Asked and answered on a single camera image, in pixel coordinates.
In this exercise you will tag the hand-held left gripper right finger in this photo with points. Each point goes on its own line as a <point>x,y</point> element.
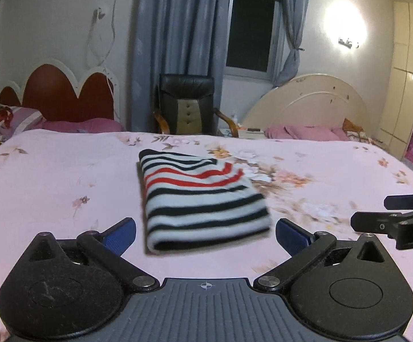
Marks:
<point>292,235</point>

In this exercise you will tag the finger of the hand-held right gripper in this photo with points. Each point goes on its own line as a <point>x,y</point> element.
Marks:
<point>399,202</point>
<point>370,222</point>

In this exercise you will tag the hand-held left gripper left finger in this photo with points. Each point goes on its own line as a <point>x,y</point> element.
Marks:
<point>121,237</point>

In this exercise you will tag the striped knit sweater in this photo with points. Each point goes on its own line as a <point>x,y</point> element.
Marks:
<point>199,199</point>

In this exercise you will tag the pink floral bed sheet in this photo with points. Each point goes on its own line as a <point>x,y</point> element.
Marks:
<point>49,192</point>

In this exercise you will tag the orange patterned cloth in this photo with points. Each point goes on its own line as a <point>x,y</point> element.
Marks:
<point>351,126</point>

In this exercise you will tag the large pink pillow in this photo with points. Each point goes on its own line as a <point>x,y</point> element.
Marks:
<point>310,133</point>

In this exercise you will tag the cream nightstand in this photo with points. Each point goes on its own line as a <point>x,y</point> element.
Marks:
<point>253,134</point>

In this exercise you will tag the long pink pillow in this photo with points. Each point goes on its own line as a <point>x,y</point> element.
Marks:
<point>96,125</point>

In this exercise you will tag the white bottle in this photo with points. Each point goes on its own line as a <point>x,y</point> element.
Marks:
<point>233,119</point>

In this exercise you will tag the cream arched headboard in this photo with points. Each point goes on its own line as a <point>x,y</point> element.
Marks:
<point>299,103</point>

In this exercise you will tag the cream wardrobe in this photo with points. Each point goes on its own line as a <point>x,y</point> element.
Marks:
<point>402,60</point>

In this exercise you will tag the striped pink pillow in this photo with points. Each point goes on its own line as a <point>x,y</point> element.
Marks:
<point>24,119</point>

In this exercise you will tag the red scalloped headboard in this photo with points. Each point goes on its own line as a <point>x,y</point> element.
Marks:
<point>49,92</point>

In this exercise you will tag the black leather office chair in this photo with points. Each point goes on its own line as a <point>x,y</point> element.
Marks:
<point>185,89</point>

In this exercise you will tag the window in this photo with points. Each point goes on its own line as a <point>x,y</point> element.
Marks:
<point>251,32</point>

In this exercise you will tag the tied grey curtain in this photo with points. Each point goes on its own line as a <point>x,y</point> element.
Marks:
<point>294,14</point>

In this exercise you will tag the wide grey curtain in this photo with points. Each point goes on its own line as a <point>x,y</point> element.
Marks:
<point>178,25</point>

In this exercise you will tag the wall lamp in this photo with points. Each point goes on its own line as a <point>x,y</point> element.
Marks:
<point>347,42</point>

